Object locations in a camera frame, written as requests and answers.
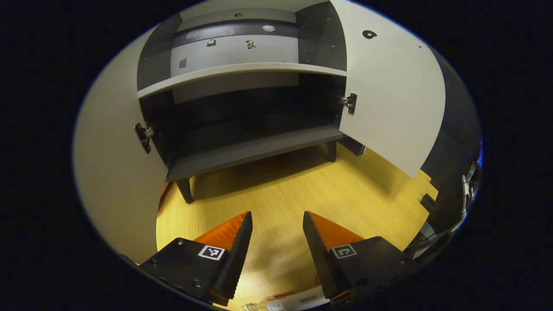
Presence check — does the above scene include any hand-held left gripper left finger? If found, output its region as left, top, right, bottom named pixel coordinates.
left=138, top=211, right=254, bottom=306

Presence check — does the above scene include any metal door hinge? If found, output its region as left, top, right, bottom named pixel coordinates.
left=341, top=92, right=358, bottom=114
left=134, top=123, right=154, bottom=154

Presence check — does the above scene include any bottle with white label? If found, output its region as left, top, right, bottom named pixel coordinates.
left=242, top=286, right=331, bottom=311

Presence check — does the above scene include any white cabinet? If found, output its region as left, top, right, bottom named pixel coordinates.
left=137, top=0, right=349, bottom=204

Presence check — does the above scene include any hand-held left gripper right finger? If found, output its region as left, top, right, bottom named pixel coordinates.
left=302, top=210, right=423, bottom=308

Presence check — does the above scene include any white cabinet door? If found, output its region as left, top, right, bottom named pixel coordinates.
left=331, top=0, right=446, bottom=178
left=73, top=26, right=170, bottom=265

